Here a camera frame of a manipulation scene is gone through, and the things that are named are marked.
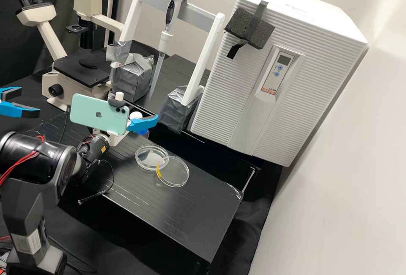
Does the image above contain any white incubator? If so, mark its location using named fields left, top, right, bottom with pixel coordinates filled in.
left=236, top=0, right=369, bottom=50

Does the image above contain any pipette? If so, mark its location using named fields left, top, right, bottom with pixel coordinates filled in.
left=148, top=0, right=187, bottom=102

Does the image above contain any cream microscope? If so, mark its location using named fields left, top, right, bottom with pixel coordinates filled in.
left=16, top=0, right=127, bottom=108

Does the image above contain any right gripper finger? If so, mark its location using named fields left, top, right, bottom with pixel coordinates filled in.
left=0, top=87, right=23, bottom=102

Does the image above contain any petri dish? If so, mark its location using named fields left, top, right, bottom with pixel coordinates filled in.
left=155, top=155, right=190, bottom=188

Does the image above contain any petri dish lid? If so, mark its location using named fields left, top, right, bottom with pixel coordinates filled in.
left=135, top=145, right=169, bottom=173

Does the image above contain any grey taped block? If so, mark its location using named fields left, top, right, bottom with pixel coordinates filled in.
left=158, top=85, right=206, bottom=135
left=107, top=41, right=155, bottom=103

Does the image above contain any incubator door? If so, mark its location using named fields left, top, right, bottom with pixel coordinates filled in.
left=186, top=0, right=369, bottom=168

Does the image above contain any black platform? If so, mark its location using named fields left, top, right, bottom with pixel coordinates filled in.
left=139, top=53, right=263, bottom=195
left=25, top=110, right=245, bottom=270

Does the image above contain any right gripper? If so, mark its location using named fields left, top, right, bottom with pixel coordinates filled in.
left=0, top=100, right=159, bottom=147

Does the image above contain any black cable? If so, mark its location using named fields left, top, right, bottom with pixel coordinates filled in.
left=78, top=159, right=116, bottom=206

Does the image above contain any right wrist camera phone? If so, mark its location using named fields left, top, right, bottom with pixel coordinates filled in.
left=69, top=91, right=131, bottom=136

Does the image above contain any white pipette stand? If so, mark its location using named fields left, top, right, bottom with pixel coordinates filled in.
left=109, top=0, right=226, bottom=105

